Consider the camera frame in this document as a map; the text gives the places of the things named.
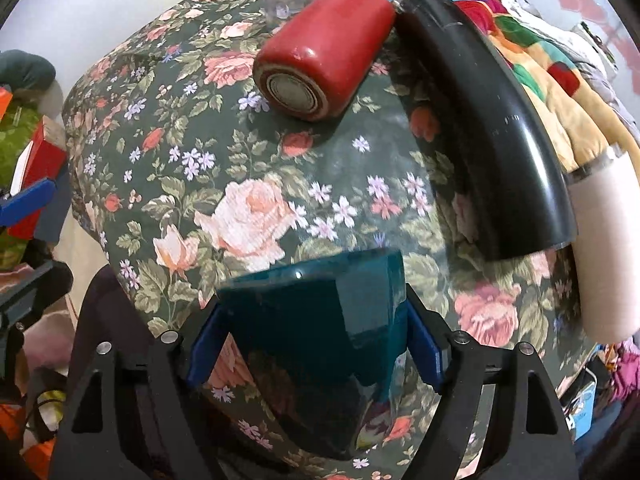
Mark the colourful patchwork quilt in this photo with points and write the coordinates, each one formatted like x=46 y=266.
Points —
x=579 y=123

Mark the dark green mug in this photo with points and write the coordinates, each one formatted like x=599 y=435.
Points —
x=321 y=339

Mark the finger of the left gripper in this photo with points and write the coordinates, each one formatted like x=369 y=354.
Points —
x=16 y=208

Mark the red thermos bottle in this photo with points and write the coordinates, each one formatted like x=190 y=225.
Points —
x=313 y=65

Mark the blue white booklet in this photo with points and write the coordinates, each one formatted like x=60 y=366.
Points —
x=578 y=403

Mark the red box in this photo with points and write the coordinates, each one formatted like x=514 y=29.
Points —
x=43 y=157

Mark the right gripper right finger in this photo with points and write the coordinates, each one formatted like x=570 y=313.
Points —
x=526 y=435

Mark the white thermos bottle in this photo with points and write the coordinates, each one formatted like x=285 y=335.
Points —
x=605 y=199

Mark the black thermos bottle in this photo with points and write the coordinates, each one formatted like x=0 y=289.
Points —
x=518 y=192

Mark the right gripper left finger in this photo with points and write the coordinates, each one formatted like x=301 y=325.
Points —
x=133 y=412

